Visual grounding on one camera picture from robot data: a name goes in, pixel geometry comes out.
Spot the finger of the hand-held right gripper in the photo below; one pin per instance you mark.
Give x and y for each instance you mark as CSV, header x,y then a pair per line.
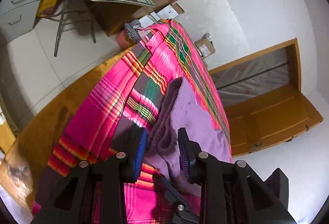
x,y
169,191

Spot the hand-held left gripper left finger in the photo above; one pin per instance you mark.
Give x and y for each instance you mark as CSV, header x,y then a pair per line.
x,y
140,154

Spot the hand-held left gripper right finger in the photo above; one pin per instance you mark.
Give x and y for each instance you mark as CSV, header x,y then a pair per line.
x,y
183,159

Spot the purple fleece pants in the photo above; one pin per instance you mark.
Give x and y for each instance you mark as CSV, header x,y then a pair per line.
x,y
195,121

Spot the pink plaid bed sheet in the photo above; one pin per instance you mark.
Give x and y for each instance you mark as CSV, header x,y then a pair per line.
x,y
102,95

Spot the wooden door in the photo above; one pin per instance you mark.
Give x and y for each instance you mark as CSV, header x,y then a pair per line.
x,y
277,116

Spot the translucent plastic door curtain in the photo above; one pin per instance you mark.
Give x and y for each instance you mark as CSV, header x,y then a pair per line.
x,y
252,74

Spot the open labelled cardboard box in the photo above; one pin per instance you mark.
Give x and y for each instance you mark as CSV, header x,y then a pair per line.
x,y
205,46

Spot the grey tape roll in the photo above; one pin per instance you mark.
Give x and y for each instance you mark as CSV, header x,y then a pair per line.
x,y
135,24

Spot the white cardboard box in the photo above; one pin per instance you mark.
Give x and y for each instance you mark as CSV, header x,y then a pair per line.
x,y
168,11

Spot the grey filing cabinet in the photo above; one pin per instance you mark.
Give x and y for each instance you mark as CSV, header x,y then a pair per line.
x,y
20,8

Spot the wooden bed frame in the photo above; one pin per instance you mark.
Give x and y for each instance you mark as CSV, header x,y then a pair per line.
x,y
51,110

